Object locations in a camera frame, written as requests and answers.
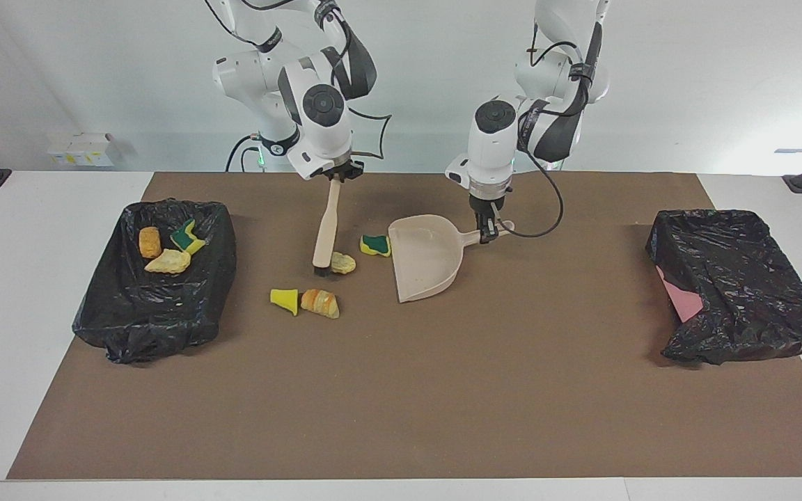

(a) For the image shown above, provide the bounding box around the white box with yellow labels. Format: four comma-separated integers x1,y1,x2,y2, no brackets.
46,132,122,168

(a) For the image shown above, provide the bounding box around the pink plastic bin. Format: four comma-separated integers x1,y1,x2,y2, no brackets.
657,268,705,323

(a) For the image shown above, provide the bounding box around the beige handled hand brush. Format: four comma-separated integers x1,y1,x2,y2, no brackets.
312,180,343,278

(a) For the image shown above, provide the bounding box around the beige plastic dustpan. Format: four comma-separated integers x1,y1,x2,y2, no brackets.
388,214,515,304

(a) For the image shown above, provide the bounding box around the plain yellow sponge wedge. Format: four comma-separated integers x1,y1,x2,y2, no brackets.
269,288,300,317

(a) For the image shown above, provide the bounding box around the brown paper table mat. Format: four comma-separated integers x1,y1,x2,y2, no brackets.
6,172,802,481

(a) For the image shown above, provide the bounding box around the black bag lined bin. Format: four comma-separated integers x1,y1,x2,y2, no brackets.
72,200,238,365

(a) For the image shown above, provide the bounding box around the orange beige striped chunk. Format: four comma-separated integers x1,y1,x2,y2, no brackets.
301,288,340,319

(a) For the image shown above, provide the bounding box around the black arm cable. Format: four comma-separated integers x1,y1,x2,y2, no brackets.
495,21,607,239
335,0,393,161

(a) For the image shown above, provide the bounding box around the crumpled black trash bag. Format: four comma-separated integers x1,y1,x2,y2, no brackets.
646,209,802,366

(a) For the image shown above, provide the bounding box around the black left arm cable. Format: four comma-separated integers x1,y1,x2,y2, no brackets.
495,21,607,239

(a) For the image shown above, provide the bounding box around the curved yellow green sponge piece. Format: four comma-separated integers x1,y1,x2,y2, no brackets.
169,219,207,256

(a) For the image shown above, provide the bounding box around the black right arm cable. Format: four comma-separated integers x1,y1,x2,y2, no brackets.
335,0,393,161

